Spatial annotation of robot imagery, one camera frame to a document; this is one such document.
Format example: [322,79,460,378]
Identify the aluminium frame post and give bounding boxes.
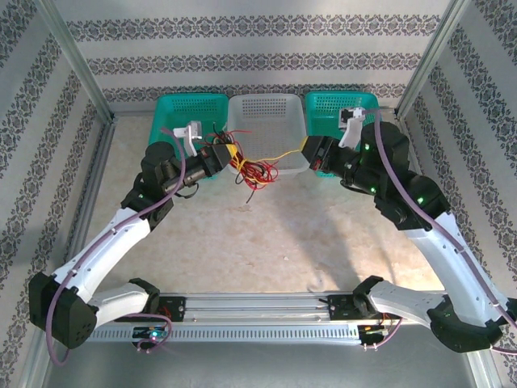
[34,0,118,124]
[393,0,480,120]

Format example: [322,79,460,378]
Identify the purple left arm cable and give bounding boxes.
[38,127,189,367]

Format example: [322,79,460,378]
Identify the teal plastic basket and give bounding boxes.
[147,93,229,181]
[303,91,383,179]

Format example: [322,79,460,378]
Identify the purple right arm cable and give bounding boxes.
[361,107,517,355]

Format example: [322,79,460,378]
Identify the thin yellow cable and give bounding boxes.
[232,155,278,186]
[237,143,305,171]

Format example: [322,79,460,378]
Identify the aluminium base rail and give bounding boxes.
[112,291,405,324]

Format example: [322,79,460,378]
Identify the white plastic basket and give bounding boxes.
[225,93,310,175]

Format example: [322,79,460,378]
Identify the small circuit board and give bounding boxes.
[358,323,392,340]
[132,325,169,341]

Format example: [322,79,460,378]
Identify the aluminium frame side rail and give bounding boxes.
[66,115,119,259]

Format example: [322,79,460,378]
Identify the slotted grey cable duct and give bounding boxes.
[86,323,367,345]

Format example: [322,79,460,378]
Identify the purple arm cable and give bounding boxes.
[38,127,189,367]
[361,107,517,355]

